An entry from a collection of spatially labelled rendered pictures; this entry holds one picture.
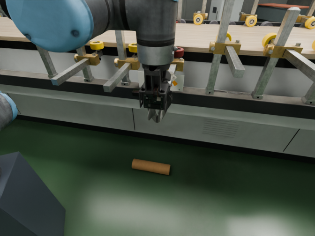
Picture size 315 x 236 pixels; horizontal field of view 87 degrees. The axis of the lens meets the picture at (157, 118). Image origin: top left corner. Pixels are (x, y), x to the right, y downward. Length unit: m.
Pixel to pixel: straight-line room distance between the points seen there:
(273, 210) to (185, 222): 0.60
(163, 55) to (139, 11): 0.10
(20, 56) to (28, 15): 1.47
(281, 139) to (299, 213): 0.50
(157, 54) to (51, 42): 0.20
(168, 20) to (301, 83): 1.08
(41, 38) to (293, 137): 1.59
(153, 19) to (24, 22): 0.21
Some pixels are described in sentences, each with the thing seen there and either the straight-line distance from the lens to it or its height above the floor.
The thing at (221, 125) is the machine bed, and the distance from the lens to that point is 1.41.
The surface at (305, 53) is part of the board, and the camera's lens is 1.21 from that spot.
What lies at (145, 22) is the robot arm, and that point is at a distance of 0.38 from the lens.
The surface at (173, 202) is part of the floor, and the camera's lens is 1.29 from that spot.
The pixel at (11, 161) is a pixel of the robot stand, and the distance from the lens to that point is 0.94.
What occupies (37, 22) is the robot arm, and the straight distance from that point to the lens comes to 0.29.
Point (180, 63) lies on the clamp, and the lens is 0.90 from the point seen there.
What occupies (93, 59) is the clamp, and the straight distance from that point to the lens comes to 1.06.
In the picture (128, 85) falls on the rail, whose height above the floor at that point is 0.70.
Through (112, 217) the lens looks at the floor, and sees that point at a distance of 1.28.
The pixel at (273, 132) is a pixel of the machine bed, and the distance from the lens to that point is 1.54.
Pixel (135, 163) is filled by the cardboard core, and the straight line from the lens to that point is 1.37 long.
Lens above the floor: 1.17
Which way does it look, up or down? 39 degrees down
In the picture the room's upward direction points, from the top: straight up
